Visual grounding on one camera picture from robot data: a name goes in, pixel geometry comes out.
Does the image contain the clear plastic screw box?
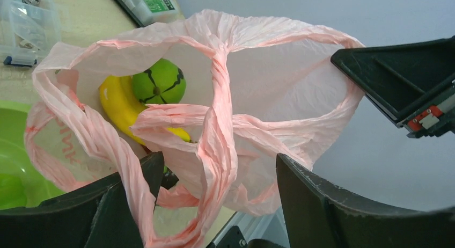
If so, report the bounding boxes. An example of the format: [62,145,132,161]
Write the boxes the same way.
[1,0,61,68]

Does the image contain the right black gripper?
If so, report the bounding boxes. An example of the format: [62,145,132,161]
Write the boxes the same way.
[331,37,454,138]

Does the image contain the green plastic tray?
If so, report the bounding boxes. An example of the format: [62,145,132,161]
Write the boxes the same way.
[1,100,64,210]

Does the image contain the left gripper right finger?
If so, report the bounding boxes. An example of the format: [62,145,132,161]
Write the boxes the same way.
[276,154,454,247]

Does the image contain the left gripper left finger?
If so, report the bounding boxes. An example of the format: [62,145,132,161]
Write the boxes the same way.
[1,173,143,247]

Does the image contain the yellow fake banana bunch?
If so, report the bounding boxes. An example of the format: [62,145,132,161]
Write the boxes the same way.
[99,75,193,147]

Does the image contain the small green labelled box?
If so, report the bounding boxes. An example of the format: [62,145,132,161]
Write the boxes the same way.
[114,0,184,27]

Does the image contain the pink plastic bag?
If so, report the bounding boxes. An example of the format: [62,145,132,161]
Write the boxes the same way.
[24,10,363,247]

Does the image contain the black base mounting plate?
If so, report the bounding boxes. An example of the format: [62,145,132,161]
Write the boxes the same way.
[206,225,285,248]

